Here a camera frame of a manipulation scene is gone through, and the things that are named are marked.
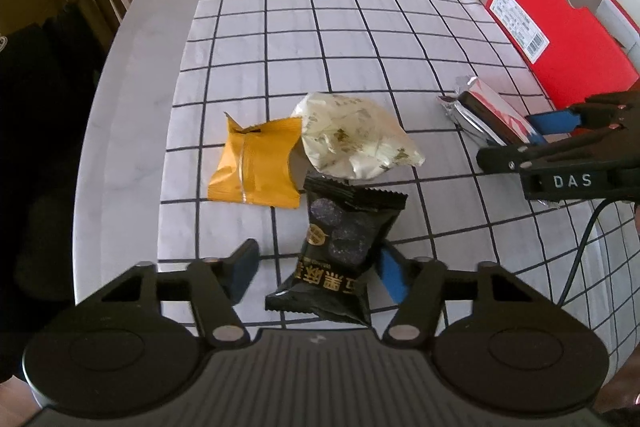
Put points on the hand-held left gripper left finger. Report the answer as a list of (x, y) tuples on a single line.
[(244, 272)]

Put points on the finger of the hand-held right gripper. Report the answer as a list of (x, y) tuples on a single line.
[(505, 157), (550, 121)]

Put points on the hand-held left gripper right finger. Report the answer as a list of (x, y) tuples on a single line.
[(392, 277)]

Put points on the red and silver snack packet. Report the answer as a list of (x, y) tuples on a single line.
[(480, 112)]

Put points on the black snack packet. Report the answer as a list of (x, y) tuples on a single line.
[(340, 247)]

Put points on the red cardboard box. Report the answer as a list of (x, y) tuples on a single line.
[(550, 22)]

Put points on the orange snack packet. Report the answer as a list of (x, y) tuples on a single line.
[(260, 162)]

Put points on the cream snack packet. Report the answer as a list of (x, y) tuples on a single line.
[(345, 137)]

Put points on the checked white tablecloth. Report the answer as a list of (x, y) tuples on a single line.
[(350, 32)]

